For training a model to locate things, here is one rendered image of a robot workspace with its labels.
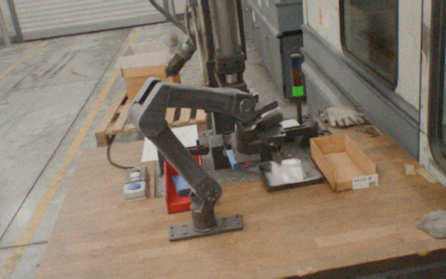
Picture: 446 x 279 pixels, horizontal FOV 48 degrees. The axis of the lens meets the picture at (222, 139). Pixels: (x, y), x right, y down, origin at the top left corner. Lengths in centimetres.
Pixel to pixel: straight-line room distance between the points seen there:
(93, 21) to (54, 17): 78
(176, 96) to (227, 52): 44
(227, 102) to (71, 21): 996
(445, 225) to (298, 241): 35
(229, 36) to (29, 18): 989
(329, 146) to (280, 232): 48
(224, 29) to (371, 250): 77
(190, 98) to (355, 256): 54
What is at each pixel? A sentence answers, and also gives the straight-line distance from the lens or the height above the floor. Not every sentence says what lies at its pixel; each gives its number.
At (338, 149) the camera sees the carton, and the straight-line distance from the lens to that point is 173.
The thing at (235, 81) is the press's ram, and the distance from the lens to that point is 163.
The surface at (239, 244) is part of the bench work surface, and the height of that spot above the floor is 90.
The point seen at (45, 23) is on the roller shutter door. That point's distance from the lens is 1127.
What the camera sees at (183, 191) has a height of 93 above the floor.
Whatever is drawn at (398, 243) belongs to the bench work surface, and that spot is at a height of 90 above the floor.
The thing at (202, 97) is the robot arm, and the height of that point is 127.
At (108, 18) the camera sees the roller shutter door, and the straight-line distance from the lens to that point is 1098.
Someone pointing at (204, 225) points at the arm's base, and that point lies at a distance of 134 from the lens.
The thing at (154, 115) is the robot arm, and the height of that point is 127.
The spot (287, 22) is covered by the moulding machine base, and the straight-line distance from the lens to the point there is 472.
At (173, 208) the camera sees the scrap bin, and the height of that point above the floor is 92.
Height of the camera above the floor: 164
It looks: 22 degrees down
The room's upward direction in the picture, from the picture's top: 8 degrees counter-clockwise
